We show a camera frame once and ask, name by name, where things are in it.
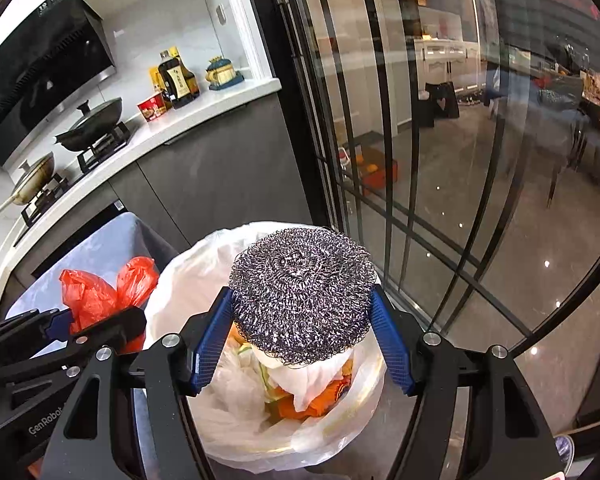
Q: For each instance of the dark soy sauce bottle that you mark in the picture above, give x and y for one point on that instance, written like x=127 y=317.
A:
x=177 y=80

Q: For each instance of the red instant noodle cup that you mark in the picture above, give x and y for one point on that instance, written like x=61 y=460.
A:
x=151 y=107

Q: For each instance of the green and white packaging bag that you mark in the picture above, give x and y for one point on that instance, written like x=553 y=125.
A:
x=269 y=390

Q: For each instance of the black range hood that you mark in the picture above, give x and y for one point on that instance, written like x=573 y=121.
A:
x=40 y=70

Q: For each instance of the kitchen counter with dark cabinets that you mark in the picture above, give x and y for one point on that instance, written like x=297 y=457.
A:
x=205 y=160

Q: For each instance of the blue patterned slipper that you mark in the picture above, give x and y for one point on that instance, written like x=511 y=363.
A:
x=565 y=447

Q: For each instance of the red plastic bag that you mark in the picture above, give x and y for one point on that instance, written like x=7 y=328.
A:
x=100 y=290

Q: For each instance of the black gas stove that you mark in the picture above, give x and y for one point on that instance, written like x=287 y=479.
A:
x=80 y=160

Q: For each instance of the dining chair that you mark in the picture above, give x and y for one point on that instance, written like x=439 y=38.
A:
x=580 y=150

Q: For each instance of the black wok with lid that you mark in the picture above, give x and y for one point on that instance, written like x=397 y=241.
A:
x=92 y=120

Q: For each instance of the yellow packet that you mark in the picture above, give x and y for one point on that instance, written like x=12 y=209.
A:
x=157 y=82

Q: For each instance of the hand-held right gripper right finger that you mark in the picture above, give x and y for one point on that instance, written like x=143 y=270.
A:
x=390 y=340

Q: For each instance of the box of oranges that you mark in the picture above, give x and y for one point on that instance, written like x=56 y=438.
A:
x=370 y=160

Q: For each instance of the black-framed glass sliding door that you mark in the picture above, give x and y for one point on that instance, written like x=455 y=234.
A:
x=430 y=185

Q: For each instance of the wall outlet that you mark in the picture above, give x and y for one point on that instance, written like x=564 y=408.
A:
x=221 y=12

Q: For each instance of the white cabinet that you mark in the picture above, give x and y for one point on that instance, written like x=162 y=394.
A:
x=445 y=55

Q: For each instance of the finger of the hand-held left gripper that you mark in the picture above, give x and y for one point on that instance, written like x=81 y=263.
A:
x=30 y=327
x=105 y=330

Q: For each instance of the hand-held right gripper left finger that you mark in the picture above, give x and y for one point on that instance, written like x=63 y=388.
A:
x=210 y=340

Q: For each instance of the black bag with heart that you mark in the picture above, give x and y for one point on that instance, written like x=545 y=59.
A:
x=442 y=102

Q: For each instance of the trash bin with white liner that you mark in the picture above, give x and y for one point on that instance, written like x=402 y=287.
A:
x=230 y=410

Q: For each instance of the blue velvet tablecloth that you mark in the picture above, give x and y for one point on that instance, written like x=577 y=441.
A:
x=110 y=240

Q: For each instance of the steel wool scrubber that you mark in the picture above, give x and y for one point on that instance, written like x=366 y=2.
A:
x=300 y=290

